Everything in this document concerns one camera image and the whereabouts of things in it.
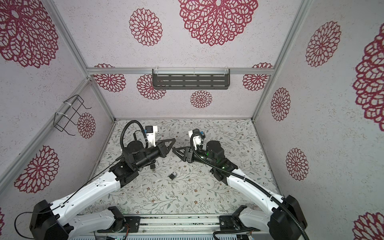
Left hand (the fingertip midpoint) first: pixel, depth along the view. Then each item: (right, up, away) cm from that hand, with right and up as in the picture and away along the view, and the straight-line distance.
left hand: (175, 142), depth 69 cm
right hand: (0, -3, -3) cm, 4 cm away
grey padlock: (-4, -21, +21) cm, 30 cm away
